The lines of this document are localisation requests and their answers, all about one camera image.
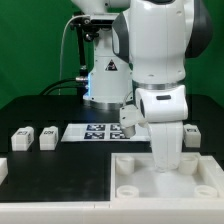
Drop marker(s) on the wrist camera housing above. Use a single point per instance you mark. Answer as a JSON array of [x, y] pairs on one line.
[[129, 117]]

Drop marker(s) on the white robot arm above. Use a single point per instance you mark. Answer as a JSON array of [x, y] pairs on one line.
[[140, 47]]

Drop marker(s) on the white obstacle fence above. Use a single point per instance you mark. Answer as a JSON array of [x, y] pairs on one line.
[[118, 211]]

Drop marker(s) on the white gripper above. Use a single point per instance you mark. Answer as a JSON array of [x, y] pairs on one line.
[[164, 112]]

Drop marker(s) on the marker sheet with tags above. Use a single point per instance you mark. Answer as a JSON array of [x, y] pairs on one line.
[[101, 132]]

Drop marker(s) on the black camera on mount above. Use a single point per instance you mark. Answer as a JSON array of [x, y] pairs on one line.
[[89, 26]]

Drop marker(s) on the white square tabletop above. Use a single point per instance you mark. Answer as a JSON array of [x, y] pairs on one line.
[[134, 176]]

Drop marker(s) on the black mount pole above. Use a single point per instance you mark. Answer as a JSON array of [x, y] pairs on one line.
[[83, 71]]

